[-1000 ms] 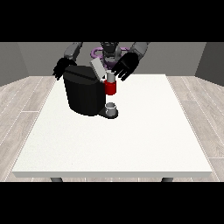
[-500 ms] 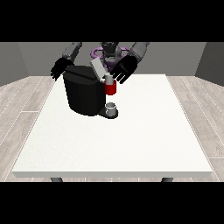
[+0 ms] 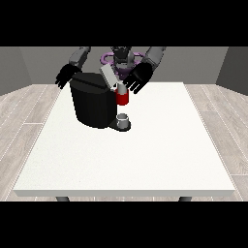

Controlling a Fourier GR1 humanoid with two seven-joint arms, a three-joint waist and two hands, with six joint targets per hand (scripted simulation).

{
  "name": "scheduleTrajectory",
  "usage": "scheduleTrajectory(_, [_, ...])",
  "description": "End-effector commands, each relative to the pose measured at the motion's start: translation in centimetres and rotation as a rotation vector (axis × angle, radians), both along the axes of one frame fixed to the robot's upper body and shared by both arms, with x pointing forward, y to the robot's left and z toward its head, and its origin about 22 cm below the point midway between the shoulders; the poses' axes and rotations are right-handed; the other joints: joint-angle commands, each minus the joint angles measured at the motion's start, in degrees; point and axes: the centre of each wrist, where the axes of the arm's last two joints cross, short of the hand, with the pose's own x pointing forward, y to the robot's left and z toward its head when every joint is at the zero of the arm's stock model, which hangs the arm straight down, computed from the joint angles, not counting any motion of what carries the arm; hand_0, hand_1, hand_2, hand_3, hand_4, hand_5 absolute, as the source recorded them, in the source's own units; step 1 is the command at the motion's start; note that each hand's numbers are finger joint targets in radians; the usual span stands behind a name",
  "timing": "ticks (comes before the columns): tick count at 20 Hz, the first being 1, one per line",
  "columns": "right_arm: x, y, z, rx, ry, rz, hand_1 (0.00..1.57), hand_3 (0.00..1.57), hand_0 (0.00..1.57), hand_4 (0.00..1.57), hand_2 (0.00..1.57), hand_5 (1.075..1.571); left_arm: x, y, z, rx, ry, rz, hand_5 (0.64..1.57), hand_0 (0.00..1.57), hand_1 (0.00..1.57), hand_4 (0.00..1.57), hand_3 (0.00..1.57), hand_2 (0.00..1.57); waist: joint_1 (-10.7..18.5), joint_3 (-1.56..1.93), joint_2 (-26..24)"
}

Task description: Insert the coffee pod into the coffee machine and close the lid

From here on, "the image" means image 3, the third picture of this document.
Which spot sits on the small grey cup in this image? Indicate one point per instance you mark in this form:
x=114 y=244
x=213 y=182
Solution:
x=123 y=120

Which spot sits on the red pod holder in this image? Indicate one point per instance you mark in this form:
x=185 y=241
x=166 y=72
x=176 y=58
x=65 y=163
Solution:
x=122 y=98

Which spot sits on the small grey coffee pod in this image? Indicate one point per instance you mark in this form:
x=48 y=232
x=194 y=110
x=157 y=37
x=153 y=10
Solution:
x=120 y=88

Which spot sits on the black coffee machine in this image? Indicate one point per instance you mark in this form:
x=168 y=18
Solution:
x=90 y=103

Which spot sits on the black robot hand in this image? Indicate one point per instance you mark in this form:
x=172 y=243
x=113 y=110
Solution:
x=140 y=77
x=66 y=75

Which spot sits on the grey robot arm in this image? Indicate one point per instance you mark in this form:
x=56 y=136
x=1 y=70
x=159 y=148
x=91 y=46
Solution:
x=78 y=57
x=154 y=55

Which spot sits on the dark table leg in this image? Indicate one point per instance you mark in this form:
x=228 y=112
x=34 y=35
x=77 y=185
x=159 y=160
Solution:
x=62 y=199
x=185 y=199

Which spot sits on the pale grey machine lid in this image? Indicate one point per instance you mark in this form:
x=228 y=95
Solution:
x=108 y=76

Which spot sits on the grey robot trunk purple rings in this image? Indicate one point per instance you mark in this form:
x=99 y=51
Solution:
x=122 y=61

